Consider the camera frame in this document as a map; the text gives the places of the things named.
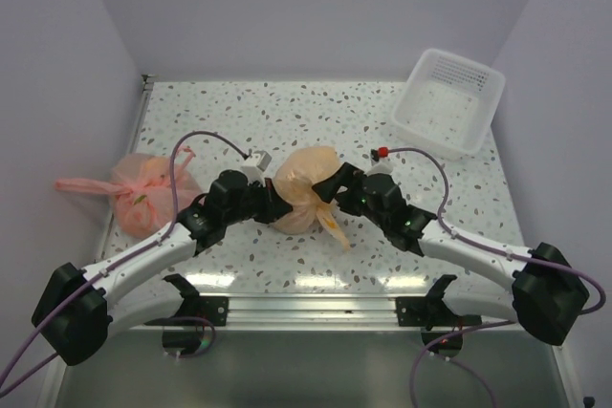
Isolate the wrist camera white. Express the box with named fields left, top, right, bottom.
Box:
left=366, top=147, right=393, bottom=176
left=240, top=150, right=272, bottom=184

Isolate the pink plastic bag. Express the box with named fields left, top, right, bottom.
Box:
left=55, top=147, right=202, bottom=240

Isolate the aluminium rail front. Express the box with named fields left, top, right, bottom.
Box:
left=109, top=291, right=517, bottom=336

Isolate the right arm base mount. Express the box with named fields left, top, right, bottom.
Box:
left=395, top=274, right=482, bottom=345

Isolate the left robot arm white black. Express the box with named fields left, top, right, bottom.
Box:
left=32, top=170, right=293, bottom=366

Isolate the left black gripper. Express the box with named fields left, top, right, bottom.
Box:
left=224, top=176, right=293, bottom=226

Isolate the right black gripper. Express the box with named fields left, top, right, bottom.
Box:
left=312, top=162, right=388, bottom=230

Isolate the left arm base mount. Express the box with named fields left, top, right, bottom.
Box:
left=160, top=272, right=230, bottom=359

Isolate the orange plastic bag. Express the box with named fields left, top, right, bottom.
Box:
left=273, top=146, right=350, bottom=250

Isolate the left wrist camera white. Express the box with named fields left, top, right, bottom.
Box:
left=240, top=150, right=272, bottom=184

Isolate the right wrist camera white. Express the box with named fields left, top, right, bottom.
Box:
left=366, top=147, right=393, bottom=176

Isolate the white plastic basket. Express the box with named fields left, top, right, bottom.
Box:
left=390, top=49, right=506, bottom=160

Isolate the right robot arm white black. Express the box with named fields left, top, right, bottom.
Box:
left=312, top=163, right=589, bottom=346

